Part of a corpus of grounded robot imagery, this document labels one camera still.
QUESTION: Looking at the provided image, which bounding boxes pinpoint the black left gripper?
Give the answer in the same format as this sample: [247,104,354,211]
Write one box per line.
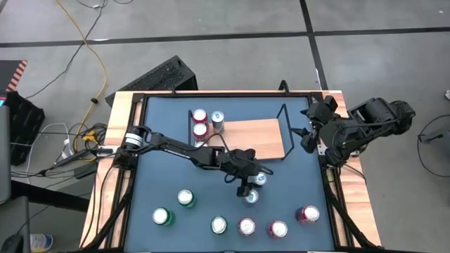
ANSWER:
[224,149,271,198]

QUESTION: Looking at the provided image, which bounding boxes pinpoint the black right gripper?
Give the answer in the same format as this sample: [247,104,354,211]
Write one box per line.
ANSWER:
[291,95,340,155]

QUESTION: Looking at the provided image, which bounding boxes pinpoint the silver blue slim can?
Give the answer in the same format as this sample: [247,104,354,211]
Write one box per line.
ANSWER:
[245,188,260,207]
[253,171,269,187]
[210,110,226,136]

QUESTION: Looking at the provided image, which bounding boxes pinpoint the green soda can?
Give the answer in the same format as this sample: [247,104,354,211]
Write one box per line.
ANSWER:
[152,207,176,227]
[210,216,229,235]
[177,188,198,209]

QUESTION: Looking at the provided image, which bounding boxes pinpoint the wooden shelf black wire frame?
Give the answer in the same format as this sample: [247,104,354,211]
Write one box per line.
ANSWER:
[187,103,295,162]

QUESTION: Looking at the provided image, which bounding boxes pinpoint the blue table mat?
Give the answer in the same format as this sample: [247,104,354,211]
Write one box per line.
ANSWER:
[123,96,335,252]

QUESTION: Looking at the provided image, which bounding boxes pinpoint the gray metal stand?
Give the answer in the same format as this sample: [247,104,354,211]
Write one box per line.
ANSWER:
[420,124,450,143]

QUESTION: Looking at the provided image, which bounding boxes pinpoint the black power adapter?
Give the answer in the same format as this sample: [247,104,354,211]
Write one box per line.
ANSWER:
[74,162,99,180]

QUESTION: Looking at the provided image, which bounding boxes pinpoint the black power strip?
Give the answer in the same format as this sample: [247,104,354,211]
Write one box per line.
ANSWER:
[52,149,91,169]

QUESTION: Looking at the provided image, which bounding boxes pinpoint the black desk leg beam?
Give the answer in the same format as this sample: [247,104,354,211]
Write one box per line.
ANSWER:
[10,181,91,212]

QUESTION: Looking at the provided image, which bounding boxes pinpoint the white blue yellow bottle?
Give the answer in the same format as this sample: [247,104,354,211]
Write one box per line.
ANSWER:
[30,233,54,253]

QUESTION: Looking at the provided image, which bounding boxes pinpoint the black plastic crate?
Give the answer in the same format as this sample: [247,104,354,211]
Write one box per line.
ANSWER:
[4,90,46,167]

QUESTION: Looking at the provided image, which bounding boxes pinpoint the gray cabinet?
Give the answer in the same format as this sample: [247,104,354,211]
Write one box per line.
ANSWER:
[0,104,12,205]

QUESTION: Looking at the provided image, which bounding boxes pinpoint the black case orange striped edge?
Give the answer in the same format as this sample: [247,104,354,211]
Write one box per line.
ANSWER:
[0,59,29,93]

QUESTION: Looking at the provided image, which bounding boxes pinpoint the black cable loop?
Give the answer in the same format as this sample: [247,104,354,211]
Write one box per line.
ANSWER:
[417,116,450,169]

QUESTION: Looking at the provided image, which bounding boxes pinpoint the yellow extension cable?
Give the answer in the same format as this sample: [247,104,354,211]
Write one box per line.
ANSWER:
[56,0,108,163]

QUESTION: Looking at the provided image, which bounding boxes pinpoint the white cable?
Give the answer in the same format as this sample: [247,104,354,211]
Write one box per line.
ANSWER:
[26,122,73,166]

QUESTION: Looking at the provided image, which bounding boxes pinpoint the black floor cable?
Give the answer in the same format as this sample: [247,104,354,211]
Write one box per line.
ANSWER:
[25,0,108,100]

